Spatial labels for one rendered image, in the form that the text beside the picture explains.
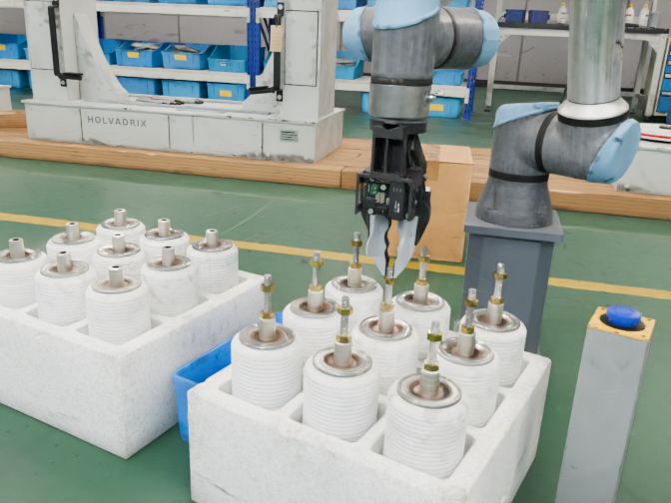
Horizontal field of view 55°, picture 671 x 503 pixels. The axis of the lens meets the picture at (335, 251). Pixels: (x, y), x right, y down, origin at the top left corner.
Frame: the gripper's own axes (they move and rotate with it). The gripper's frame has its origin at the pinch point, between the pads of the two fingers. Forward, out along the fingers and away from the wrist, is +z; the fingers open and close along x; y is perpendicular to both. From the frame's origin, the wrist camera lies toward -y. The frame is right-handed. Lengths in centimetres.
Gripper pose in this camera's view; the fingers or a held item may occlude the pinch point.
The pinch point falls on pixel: (391, 264)
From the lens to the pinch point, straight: 88.6
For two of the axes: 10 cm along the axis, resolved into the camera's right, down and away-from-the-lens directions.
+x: 9.4, 1.5, -3.0
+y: -3.3, 3.0, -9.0
